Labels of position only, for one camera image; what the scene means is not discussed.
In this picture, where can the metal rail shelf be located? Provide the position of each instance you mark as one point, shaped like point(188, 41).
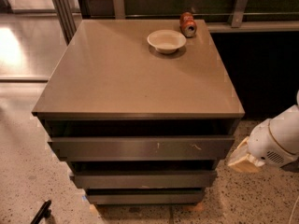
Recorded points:
point(254, 26)

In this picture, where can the grey metal bracket left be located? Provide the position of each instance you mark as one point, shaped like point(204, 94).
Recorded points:
point(119, 9)

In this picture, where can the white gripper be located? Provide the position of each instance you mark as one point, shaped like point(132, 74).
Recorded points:
point(267, 146)

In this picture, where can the grey metal bracket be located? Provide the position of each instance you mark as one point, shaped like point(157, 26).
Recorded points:
point(119, 9)
point(237, 14)

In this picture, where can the black object bottom left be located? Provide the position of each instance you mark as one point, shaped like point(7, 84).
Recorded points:
point(43, 212)

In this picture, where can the white bowl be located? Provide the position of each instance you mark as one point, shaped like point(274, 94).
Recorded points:
point(166, 41)

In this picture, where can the grey drawer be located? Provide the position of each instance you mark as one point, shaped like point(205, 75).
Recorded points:
point(176, 148)
point(145, 180)
point(147, 198)

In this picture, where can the grey top drawer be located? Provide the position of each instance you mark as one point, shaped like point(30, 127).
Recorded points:
point(176, 148)

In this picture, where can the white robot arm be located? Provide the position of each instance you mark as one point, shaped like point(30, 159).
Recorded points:
point(290, 113)

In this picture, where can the grey metal post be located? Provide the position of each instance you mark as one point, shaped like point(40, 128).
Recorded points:
point(66, 20)

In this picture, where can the orange soda can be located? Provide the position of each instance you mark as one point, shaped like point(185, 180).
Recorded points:
point(187, 24)

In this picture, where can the grey bottom drawer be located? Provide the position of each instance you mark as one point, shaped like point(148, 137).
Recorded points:
point(147, 198)

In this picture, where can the grey metal bracket right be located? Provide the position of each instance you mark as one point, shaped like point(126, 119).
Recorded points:
point(237, 14)

